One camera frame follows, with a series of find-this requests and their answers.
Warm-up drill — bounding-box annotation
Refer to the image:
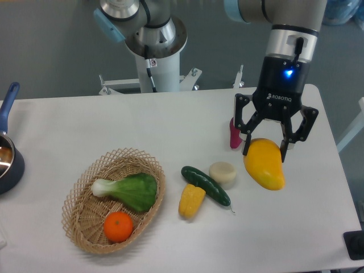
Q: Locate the pink magenta vegetable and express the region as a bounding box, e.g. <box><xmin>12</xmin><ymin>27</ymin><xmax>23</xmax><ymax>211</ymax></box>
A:
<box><xmin>229</xmin><ymin>118</ymin><xmax>242</xmax><ymax>149</ymax></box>

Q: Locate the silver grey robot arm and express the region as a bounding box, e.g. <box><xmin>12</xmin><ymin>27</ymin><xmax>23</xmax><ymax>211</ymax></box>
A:
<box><xmin>93</xmin><ymin>1</ymin><xmax>326</xmax><ymax>158</ymax></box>

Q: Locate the yellow corn piece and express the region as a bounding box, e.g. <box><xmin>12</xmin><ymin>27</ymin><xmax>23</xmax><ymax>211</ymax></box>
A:
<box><xmin>179</xmin><ymin>184</ymin><xmax>206</xmax><ymax>219</ymax></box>

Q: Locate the woven wicker basket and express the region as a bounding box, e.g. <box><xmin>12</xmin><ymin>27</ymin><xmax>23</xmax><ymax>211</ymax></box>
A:
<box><xmin>62</xmin><ymin>148</ymin><xmax>166</xmax><ymax>254</ymax></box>

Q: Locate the orange tangerine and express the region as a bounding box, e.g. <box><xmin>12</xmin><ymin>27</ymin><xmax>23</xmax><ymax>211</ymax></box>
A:
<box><xmin>103</xmin><ymin>212</ymin><xmax>133</xmax><ymax>243</ymax></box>

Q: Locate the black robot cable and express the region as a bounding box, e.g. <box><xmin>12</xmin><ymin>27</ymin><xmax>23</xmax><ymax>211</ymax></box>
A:
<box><xmin>143</xmin><ymin>44</ymin><xmax>158</xmax><ymax>93</ymax></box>

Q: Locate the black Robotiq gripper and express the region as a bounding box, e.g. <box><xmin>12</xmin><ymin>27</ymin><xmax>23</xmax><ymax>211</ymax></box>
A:
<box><xmin>234</xmin><ymin>56</ymin><xmax>319</xmax><ymax>163</ymax></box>

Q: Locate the dark green cucumber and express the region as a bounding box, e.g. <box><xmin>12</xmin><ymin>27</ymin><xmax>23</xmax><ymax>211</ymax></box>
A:
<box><xmin>181</xmin><ymin>166</ymin><xmax>232</xmax><ymax>210</ymax></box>

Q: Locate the dark blue saucepan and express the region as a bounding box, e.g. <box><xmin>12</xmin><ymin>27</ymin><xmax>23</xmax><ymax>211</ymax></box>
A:
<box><xmin>1</xmin><ymin>82</ymin><xmax>25</xmax><ymax>194</ymax></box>

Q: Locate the yellow orange mango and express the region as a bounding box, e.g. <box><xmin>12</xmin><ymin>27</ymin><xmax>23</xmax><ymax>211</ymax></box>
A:
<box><xmin>243</xmin><ymin>138</ymin><xmax>286</xmax><ymax>191</ymax></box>

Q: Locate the cream round cake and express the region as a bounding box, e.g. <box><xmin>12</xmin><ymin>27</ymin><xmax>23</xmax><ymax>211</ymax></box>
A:
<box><xmin>209</xmin><ymin>162</ymin><xmax>237</xmax><ymax>189</ymax></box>

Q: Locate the black device at edge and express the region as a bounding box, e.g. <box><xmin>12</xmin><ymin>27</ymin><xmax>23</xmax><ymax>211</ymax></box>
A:
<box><xmin>343</xmin><ymin>230</ymin><xmax>363</xmax><ymax>260</ymax></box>

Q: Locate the blue plastic bag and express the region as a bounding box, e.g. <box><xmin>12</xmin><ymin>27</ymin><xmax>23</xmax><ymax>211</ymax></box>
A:
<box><xmin>322</xmin><ymin>0</ymin><xmax>363</xmax><ymax>26</ymax></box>

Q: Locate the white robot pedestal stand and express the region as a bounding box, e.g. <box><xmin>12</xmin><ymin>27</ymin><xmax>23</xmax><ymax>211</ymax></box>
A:
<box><xmin>98</xmin><ymin>52</ymin><xmax>245</xmax><ymax>96</ymax></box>

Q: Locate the white frame at right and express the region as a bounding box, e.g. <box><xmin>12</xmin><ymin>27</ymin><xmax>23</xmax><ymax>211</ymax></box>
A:
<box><xmin>336</xmin><ymin>97</ymin><xmax>363</xmax><ymax>153</ymax></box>

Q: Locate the green bok choy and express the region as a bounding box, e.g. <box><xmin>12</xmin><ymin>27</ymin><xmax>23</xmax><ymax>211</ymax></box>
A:
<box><xmin>91</xmin><ymin>173</ymin><xmax>158</xmax><ymax>213</ymax></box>

